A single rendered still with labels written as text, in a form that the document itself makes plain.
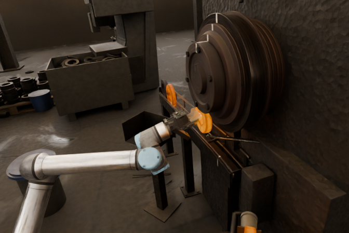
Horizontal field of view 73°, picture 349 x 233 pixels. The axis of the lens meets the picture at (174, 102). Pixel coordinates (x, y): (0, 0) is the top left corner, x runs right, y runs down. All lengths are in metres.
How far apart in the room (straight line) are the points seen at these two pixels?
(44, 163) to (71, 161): 0.12
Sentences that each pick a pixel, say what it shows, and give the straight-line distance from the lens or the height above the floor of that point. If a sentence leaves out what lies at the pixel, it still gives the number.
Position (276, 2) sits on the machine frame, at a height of 1.37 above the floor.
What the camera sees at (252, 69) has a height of 1.19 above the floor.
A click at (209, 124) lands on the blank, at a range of 1.20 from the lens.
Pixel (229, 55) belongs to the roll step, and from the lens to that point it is 0.82.
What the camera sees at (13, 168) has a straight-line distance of 2.04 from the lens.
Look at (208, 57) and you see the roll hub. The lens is 0.83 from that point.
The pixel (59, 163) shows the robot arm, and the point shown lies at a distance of 1.16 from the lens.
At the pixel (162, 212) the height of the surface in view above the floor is 0.01.
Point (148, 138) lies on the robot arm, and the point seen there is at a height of 0.80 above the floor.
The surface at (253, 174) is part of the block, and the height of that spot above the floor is 0.80.
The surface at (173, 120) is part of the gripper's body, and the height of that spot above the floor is 0.86.
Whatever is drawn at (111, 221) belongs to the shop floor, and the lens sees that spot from 1.94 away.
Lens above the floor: 1.42
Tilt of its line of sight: 24 degrees down
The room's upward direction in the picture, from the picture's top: 5 degrees counter-clockwise
